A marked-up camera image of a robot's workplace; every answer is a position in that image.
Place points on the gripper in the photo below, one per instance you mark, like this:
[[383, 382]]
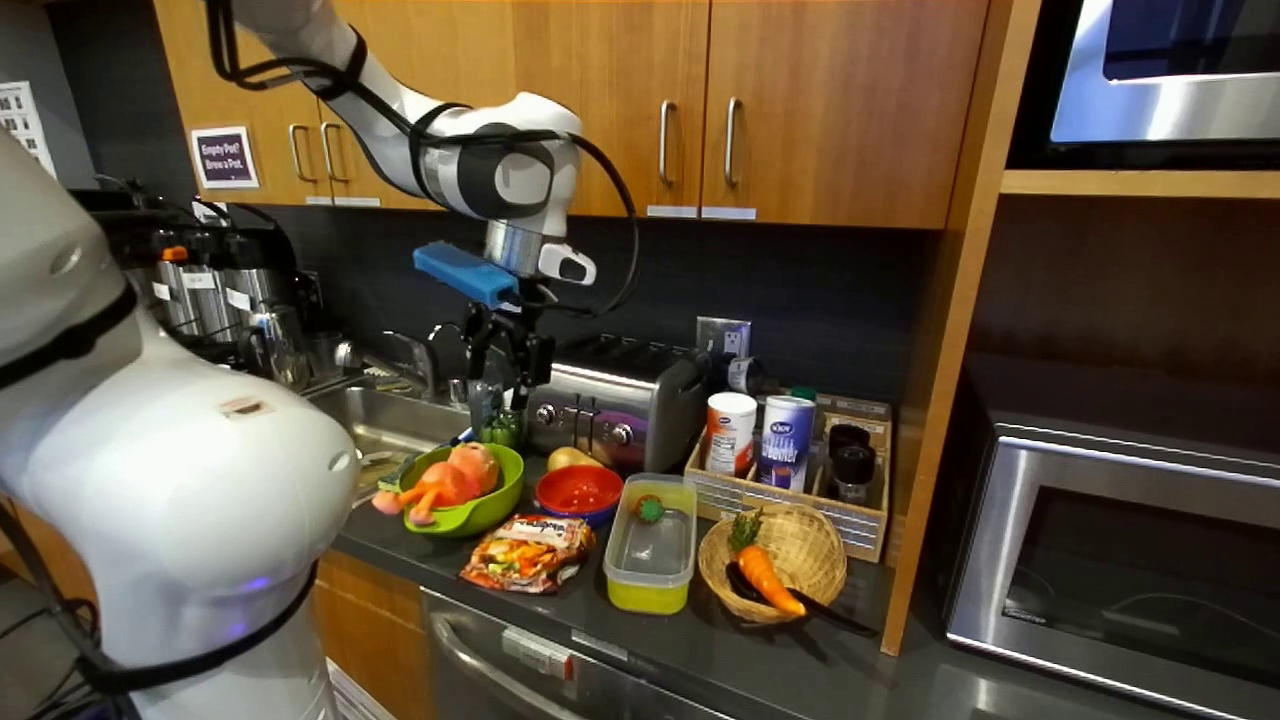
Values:
[[515, 315]]

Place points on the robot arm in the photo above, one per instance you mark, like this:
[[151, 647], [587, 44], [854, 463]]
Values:
[[180, 470]]

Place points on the red bowl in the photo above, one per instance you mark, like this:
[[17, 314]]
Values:
[[578, 492]]

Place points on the green bowl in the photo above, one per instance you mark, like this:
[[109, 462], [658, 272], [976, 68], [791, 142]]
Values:
[[480, 510]]

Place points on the noodle packet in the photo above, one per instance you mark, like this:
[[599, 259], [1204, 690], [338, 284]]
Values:
[[525, 553]]

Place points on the small green container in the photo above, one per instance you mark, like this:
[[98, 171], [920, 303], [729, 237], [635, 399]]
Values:
[[503, 430]]

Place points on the tap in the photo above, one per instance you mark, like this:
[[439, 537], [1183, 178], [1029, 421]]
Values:
[[405, 355]]

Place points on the silver toaster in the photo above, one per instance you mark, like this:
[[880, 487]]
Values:
[[620, 400]]

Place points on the toy potato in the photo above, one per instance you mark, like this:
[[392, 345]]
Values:
[[572, 459]]

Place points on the sink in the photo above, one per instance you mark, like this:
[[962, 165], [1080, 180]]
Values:
[[385, 425]]

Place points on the orange plush toy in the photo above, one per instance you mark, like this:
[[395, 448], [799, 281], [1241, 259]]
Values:
[[445, 483]]

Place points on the small toy ball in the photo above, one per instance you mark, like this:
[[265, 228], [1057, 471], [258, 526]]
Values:
[[650, 509]]

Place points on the glass pitcher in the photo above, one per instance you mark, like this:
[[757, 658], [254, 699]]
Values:
[[283, 345]]

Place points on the black roll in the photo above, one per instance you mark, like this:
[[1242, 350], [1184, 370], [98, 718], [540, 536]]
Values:
[[745, 375]]

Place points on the clear yellow container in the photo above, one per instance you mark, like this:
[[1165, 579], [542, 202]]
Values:
[[650, 570]]

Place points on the blue and white canister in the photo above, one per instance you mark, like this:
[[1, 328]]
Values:
[[787, 445]]

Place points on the green lid bottle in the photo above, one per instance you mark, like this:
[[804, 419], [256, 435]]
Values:
[[804, 394]]

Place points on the wooden base cabinet door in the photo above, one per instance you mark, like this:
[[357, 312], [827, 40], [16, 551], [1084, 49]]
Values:
[[375, 630]]

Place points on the dishwasher door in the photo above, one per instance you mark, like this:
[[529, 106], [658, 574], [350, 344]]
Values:
[[500, 670]]

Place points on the row of coffee dispensers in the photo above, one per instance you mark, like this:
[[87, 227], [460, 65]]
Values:
[[200, 280]]

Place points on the wooden crate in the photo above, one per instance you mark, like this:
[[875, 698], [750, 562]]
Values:
[[790, 510]]

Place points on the toy carrot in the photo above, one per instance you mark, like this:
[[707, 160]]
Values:
[[765, 575]]

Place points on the purple sign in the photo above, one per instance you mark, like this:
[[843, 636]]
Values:
[[225, 157]]

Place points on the wicker basket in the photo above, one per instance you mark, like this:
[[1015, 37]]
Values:
[[810, 555]]

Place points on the black pepper grinder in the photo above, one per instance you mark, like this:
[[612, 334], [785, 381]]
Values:
[[853, 470]]

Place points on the black spoon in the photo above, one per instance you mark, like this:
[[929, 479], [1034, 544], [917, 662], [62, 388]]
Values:
[[830, 613]]

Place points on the steel microwave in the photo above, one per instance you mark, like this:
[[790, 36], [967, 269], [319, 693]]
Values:
[[1120, 560]]

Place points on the microwave door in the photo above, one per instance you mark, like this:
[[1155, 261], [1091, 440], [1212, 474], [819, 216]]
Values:
[[1130, 580]]

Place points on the built-in steel oven door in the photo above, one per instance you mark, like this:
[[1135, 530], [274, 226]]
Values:
[[1160, 70]]

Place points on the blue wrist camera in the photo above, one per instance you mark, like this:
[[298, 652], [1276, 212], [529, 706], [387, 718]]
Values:
[[462, 268]]

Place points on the wall socket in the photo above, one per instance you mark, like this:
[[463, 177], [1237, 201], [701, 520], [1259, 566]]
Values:
[[722, 337]]

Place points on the wooden wall cabinet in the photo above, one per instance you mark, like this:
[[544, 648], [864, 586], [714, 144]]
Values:
[[830, 100]]

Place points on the white wall notice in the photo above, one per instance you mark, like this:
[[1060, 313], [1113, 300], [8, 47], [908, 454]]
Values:
[[20, 120]]

